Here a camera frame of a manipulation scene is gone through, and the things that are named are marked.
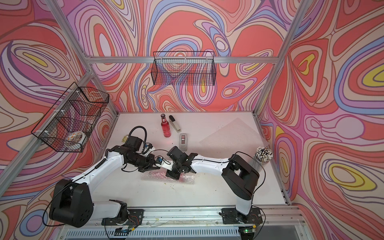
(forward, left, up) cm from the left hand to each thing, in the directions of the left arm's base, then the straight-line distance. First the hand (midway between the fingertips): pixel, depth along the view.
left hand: (161, 167), depth 80 cm
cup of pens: (+3, -53, +9) cm, 54 cm away
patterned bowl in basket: (+8, +40, +17) cm, 44 cm away
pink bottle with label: (-2, +1, -4) cm, 5 cm away
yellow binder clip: (+26, +30, -9) cm, 41 cm away
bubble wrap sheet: (+27, -47, -10) cm, 55 cm away
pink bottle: (+27, +1, +2) cm, 27 cm away
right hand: (-2, -4, -7) cm, 8 cm away
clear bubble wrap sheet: (-4, -15, -5) cm, 16 cm away
